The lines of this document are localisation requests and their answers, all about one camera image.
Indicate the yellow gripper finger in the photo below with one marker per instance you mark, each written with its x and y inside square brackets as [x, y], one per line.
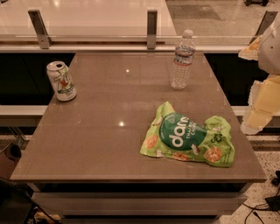
[263, 104]
[251, 51]

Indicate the clear plastic water bottle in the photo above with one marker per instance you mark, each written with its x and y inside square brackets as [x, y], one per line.
[183, 58]

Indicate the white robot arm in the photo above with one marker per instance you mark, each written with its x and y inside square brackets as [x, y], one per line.
[269, 49]

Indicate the white green 7up can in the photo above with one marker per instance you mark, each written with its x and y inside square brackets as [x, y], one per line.
[61, 80]

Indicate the green chips bag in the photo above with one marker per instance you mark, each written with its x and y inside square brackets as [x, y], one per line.
[176, 136]

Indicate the dark object at left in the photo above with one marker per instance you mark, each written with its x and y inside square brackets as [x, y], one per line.
[9, 157]

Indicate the right metal railing bracket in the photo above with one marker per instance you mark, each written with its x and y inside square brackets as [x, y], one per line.
[267, 19]

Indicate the left metal railing bracket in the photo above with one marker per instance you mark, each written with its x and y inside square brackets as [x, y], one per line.
[44, 40]

